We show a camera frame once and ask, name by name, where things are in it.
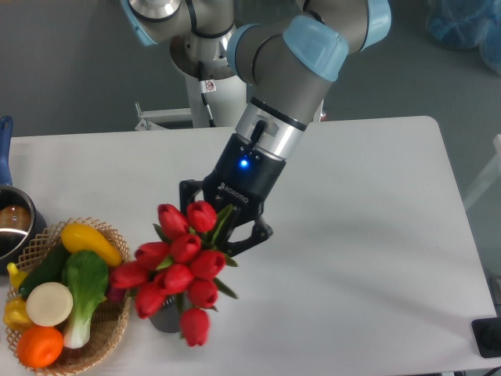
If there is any black device at edge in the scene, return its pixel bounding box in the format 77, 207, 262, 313
471, 317, 500, 359

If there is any green bok choy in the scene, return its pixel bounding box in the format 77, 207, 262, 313
63, 250, 108, 349

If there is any blue plastic bag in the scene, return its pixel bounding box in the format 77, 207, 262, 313
425, 1, 500, 74

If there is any dark grey ribbed vase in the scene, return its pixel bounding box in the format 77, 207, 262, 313
149, 296, 181, 334

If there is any red tulip bouquet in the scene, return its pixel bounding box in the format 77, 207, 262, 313
110, 201, 236, 347

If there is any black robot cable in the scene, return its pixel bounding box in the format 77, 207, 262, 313
197, 60, 217, 128

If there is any white furniture frame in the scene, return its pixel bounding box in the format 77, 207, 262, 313
463, 134, 500, 211

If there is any purple red onion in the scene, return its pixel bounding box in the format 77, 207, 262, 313
105, 286, 127, 302

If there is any small yellow banana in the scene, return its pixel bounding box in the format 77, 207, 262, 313
7, 262, 28, 290

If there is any yellow squash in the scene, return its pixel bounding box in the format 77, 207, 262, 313
60, 222, 122, 267

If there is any blue handled saucepan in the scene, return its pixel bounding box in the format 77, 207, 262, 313
1, 116, 46, 276

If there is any orange fruit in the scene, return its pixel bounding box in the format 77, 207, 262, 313
16, 326, 63, 368

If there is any white round radish slice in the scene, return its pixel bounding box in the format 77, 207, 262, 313
26, 282, 73, 327

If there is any dark green cucumber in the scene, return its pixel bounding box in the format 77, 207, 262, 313
18, 243, 70, 300

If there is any woven wicker basket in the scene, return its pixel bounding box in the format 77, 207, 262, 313
16, 217, 132, 375

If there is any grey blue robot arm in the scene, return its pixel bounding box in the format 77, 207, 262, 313
121, 1, 391, 256

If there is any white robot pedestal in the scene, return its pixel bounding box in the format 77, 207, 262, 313
135, 31, 247, 131

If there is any yellow bell pepper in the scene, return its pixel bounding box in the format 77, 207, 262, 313
3, 297, 34, 332

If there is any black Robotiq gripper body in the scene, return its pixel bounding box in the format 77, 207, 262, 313
202, 133, 286, 226

